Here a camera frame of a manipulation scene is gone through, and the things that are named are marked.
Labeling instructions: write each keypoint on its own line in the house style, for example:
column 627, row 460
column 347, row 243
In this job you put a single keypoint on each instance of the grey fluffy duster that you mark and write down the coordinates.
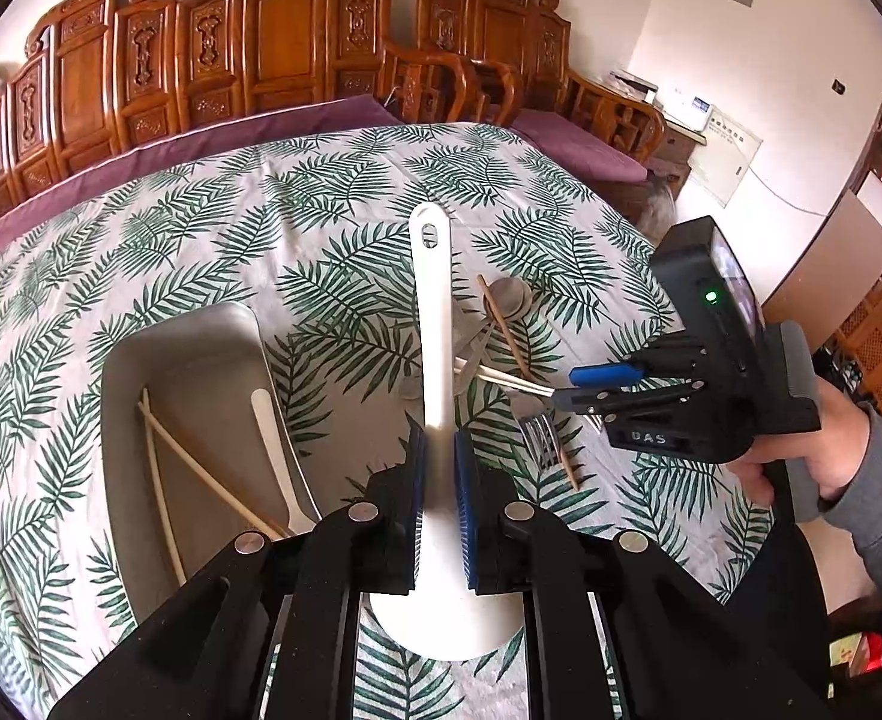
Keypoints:
column 658, row 210

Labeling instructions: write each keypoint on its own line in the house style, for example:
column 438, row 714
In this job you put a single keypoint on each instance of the person's dark clothing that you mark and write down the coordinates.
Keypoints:
column 778, row 607

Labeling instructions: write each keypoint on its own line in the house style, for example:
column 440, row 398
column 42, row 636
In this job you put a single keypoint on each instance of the person's right hand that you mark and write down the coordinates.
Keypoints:
column 838, row 450

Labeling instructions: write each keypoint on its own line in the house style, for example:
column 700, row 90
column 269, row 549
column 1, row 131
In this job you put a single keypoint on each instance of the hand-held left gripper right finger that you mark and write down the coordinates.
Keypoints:
column 465, row 517

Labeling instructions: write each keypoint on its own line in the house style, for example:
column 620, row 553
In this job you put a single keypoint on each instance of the carved wooden armchair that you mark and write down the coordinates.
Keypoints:
column 516, row 30

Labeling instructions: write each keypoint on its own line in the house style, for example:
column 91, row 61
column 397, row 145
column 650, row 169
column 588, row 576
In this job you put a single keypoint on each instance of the light bamboo chopstick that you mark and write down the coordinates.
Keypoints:
column 157, row 480
column 208, row 469
column 522, row 388
column 501, row 377

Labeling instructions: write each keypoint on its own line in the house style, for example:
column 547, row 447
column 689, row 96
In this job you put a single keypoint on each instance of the purple armchair cushion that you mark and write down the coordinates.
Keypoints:
column 576, row 142

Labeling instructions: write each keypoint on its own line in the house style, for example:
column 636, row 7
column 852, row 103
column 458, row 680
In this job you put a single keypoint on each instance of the white electrical panel door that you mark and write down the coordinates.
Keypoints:
column 726, row 154

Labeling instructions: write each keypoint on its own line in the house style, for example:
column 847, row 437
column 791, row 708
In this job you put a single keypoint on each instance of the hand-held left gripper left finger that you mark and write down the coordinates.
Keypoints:
column 416, row 517

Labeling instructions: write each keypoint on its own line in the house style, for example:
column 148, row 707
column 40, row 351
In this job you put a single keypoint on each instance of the grey rectangular tray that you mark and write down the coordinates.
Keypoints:
column 201, row 367

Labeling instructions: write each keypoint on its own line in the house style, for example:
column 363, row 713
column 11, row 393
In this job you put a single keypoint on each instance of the metal spoon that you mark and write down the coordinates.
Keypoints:
column 510, row 296

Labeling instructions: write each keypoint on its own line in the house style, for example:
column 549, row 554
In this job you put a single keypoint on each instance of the white box with blue label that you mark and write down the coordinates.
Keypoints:
column 688, row 109

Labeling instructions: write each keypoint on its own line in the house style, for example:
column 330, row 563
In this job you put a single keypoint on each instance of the leaning cardboard sheet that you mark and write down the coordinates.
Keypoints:
column 831, row 262

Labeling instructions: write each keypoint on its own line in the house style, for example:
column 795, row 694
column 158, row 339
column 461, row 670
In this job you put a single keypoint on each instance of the white rice paddle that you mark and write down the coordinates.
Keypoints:
column 432, row 315

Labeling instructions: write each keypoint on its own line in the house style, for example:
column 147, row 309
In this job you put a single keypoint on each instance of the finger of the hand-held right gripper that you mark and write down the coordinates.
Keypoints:
column 583, row 399
column 602, row 374

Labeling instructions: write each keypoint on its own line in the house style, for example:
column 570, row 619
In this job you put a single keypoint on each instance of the small white spoon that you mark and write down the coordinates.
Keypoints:
column 276, row 450

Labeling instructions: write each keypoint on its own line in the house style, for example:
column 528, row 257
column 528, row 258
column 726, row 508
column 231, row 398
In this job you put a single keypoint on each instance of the brown wooden chopstick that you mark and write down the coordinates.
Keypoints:
column 568, row 469
column 505, row 330

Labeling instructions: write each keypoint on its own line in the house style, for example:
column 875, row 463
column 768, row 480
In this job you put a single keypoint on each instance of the wooden side table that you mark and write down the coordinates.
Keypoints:
column 677, row 154

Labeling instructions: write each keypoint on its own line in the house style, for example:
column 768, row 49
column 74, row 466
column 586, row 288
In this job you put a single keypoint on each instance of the purple sofa cushion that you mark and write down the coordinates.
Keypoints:
column 186, row 146

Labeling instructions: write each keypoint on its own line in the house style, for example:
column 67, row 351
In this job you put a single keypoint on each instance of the metal fork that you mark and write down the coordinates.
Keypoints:
column 538, row 439

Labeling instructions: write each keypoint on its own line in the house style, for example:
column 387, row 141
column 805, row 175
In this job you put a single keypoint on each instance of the leaf print tablecloth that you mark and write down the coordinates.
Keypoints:
column 321, row 240

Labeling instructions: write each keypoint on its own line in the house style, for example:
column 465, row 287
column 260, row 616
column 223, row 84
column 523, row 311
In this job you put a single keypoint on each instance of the carved wooden sofa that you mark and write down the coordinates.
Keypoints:
column 276, row 22

